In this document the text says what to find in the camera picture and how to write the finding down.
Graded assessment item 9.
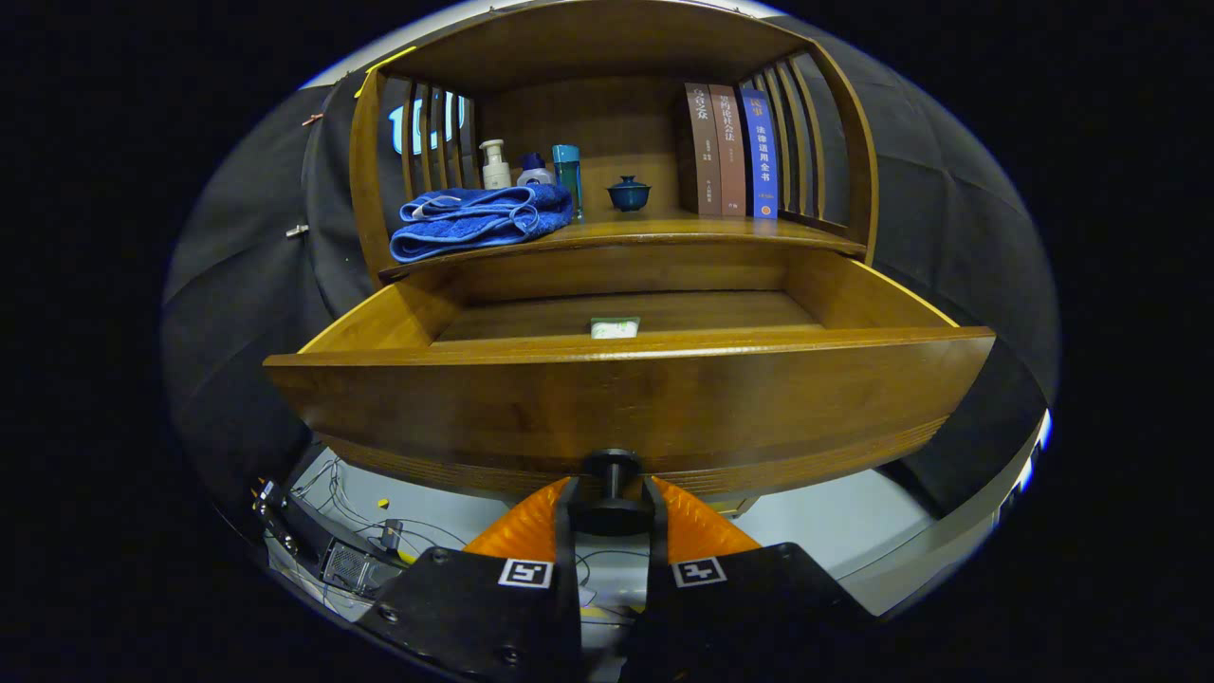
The wooden countertop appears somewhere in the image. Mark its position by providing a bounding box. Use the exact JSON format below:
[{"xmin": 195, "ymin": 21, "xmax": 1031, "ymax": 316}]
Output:
[{"xmin": 379, "ymin": 209, "xmax": 866, "ymax": 281}]

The reddish brown book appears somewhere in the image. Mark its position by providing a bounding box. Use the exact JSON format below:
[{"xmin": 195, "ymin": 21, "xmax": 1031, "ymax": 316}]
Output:
[{"xmin": 708, "ymin": 84, "xmax": 748, "ymax": 217}]

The tangle of floor cables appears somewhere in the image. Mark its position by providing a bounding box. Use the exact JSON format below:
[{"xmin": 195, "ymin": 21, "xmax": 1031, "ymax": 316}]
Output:
[{"xmin": 289, "ymin": 458, "xmax": 470, "ymax": 570}]

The slim teal bottle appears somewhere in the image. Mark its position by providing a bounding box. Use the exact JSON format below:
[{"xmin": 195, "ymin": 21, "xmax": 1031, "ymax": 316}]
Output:
[{"xmin": 553, "ymin": 144, "xmax": 584, "ymax": 224}]

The grey metal box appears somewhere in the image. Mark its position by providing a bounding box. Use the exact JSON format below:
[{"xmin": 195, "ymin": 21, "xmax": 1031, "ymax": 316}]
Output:
[{"xmin": 321, "ymin": 539, "xmax": 382, "ymax": 594}]

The blue book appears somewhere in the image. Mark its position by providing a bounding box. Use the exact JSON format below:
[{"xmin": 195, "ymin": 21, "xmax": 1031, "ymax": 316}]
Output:
[{"xmin": 739, "ymin": 89, "xmax": 781, "ymax": 221}]

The dark brown book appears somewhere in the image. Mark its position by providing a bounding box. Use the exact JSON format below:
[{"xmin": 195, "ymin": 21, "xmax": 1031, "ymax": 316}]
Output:
[{"xmin": 685, "ymin": 83, "xmax": 722, "ymax": 216}]

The white pump bottle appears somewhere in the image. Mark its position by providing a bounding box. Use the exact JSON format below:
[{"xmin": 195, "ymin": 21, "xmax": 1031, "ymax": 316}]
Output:
[{"xmin": 478, "ymin": 139, "xmax": 512, "ymax": 190}]

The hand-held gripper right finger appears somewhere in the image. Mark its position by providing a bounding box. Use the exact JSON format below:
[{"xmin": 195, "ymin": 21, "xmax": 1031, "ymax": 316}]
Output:
[{"xmin": 621, "ymin": 476, "xmax": 878, "ymax": 683}]

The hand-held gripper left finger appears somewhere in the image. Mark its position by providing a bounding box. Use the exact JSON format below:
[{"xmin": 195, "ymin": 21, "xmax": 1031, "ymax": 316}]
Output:
[{"xmin": 356, "ymin": 476, "xmax": 582, "ymax": 683}]

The blue lidded teacup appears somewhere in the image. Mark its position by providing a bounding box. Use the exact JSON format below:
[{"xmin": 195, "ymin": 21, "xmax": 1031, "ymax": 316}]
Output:
[{"xmin": 607, "ymin": 175, "xmax": 653, "ymax": 212}]

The wooden drawer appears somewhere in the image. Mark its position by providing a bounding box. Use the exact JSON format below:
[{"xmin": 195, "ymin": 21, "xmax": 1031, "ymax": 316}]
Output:
[{"xmin": 264, "ymin": 242, "xmax": 997, "ymax": 537}]

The blue folded towel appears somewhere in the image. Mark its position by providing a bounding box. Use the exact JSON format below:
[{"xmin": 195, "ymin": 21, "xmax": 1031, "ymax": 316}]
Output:
[{"xmin": 390, "ymin": 183, "xmax": 575, "ymax": 264}]

